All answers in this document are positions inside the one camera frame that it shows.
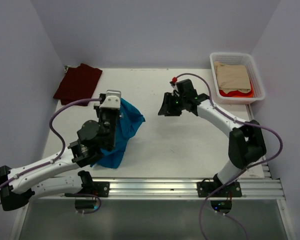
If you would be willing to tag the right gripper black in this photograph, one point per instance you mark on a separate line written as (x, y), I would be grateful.
(167, 108)

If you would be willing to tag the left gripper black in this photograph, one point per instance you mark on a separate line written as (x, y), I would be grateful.
(98, 109)

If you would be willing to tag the blue t shirt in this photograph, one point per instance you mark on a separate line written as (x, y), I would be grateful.
(126, 129)

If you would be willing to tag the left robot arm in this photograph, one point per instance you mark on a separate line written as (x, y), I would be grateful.
(62, 172)

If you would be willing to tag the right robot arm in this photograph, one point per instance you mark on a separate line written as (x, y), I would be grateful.
(246, 144)

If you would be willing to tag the folded maroon t shirt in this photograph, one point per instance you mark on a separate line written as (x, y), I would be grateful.
(78, 83)

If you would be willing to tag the beige folded t shirt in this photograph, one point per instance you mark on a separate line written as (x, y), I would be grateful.
(232, 77)

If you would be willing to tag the red orange t shirt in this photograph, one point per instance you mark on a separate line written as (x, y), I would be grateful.
(238, 94)

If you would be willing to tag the white plastic basket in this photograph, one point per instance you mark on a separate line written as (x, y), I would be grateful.
(234, 58)

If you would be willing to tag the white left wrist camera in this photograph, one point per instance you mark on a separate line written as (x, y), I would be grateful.
(111, 99)

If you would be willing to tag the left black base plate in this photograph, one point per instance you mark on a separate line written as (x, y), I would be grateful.
(99, 189)

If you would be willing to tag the aluminium mounting rail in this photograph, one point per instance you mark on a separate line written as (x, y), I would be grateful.
(161, 189)

